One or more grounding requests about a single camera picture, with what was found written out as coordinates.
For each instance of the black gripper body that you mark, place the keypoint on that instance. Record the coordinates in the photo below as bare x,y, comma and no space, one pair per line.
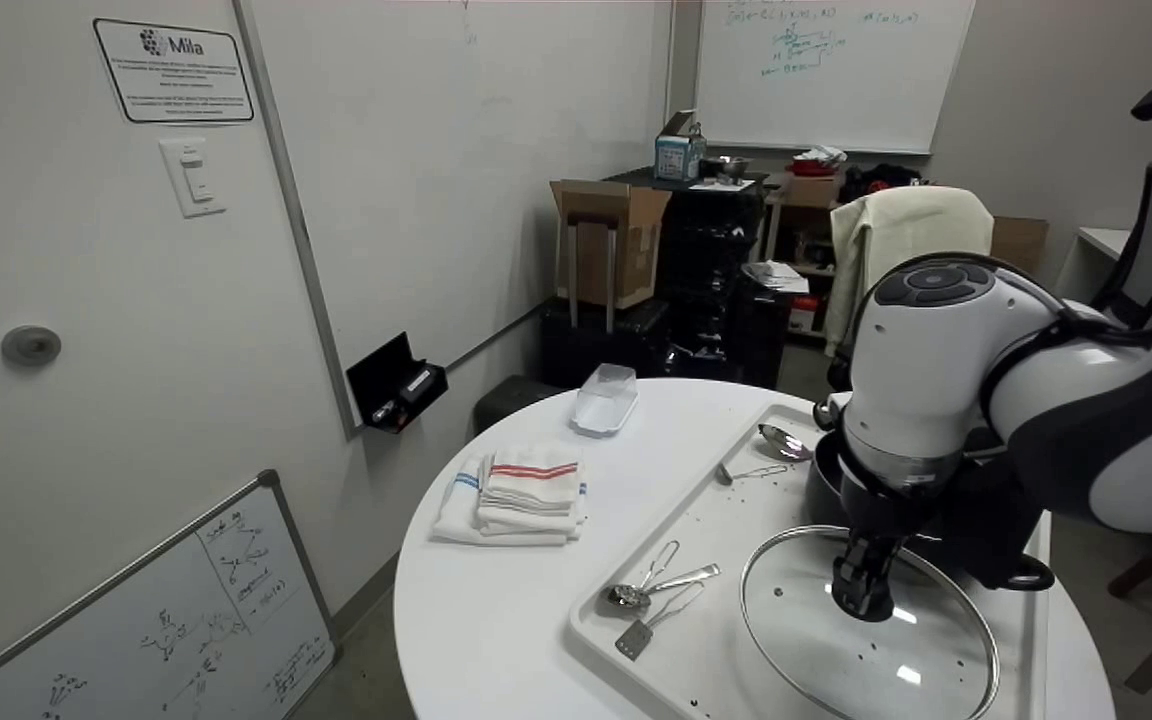
920,504

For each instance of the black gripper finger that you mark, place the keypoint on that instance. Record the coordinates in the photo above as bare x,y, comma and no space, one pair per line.
886,567
850,573

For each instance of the glass pot lid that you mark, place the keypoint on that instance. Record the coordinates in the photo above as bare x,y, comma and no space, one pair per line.
816,653

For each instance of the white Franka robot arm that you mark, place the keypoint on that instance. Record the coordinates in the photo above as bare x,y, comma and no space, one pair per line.
951,363

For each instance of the white plastic tray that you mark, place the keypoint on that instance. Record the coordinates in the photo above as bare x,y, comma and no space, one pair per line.
723,534

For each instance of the black cooking pot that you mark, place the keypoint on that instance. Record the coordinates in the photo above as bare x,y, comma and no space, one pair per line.
1023,562

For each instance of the small cardboard box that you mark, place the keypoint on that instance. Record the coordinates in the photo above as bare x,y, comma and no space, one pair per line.
1023,243

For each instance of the beige draped cloth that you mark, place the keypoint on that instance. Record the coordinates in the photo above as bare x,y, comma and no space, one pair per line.
897,223

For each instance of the clear plastic container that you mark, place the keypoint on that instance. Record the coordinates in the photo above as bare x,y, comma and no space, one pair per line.
601,398

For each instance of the wooden shelf unit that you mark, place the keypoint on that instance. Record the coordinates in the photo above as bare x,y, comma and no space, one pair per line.
803,224

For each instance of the black cabinet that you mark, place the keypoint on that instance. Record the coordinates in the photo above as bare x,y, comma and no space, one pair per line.
711,280

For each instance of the red striped folded cloth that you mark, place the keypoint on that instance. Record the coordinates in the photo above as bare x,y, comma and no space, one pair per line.
530,480

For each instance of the red item on shelf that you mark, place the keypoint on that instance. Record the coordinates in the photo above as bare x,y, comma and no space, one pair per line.
816,165

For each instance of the folded white red towel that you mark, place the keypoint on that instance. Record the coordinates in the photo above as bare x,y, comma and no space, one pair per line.
471,512

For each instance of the large cardboard box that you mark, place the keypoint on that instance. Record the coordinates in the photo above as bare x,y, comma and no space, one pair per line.
611,243

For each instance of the blue tissue box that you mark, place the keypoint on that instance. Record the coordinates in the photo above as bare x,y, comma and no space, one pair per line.
676,155

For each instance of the whiteboard with green writing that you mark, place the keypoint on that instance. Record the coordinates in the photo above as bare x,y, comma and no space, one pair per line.
829,67

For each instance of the black whiteboard eraser holder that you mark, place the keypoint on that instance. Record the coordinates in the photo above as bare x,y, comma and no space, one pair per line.
388,382

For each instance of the small whiteboard with drawings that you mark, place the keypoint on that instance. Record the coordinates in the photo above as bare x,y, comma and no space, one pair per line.
138,626

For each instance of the large blank wall whiteboard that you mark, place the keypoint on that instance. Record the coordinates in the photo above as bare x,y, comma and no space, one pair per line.
471,162

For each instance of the white light switch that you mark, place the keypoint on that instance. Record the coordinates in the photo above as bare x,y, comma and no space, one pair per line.
194,180

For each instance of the white wall sign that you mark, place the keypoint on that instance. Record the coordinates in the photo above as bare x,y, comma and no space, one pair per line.
174,70

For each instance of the round grey wall stopper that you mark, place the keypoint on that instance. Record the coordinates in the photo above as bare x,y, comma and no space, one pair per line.
31,346

